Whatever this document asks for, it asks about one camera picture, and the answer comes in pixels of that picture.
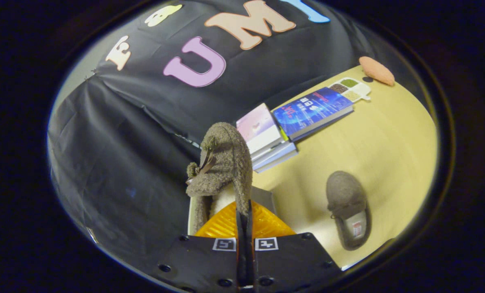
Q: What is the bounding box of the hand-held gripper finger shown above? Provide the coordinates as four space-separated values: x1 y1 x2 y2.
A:
155 199 246 293
246 199 343 293

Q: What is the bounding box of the grey fabric storage box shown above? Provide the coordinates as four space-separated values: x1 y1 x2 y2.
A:
188 186 276 236

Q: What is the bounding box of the pale blue book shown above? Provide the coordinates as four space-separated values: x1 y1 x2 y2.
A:
253 146 298 174

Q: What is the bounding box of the orange fuzzy pad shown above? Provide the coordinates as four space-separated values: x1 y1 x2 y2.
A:
358 56 395 86

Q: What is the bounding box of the pink book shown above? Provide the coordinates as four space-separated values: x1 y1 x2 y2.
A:
236 103 286 155

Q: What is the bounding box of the black backdrop cloth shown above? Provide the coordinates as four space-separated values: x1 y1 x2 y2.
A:
47 0 389 277

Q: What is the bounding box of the brown fuzzy shoe with bow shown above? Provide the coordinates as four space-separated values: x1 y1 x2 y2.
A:
186 122 254 234
326 171 372 251

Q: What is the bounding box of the white compartment tray with grains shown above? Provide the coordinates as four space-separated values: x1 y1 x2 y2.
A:
329 77 371 102

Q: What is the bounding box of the white book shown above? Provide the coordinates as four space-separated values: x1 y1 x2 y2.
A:
251 140 295 162

